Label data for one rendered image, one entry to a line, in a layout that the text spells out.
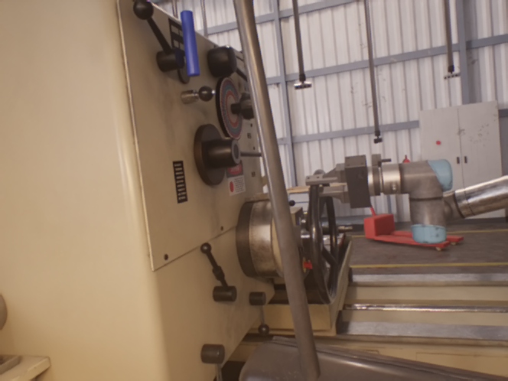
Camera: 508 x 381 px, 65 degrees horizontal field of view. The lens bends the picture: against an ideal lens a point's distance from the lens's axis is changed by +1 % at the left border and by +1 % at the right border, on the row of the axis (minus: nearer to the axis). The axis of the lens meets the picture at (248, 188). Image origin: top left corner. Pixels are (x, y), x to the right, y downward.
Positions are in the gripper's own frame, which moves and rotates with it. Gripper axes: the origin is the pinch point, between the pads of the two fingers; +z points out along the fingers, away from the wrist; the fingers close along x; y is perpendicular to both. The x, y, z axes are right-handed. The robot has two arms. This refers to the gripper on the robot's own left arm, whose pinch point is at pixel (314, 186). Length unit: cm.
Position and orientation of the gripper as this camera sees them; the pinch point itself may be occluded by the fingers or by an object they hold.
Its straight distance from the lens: 104.1
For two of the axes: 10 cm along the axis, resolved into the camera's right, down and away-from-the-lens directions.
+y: -2.0, 6.1, -7.7
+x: 2.6, 7.9, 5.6
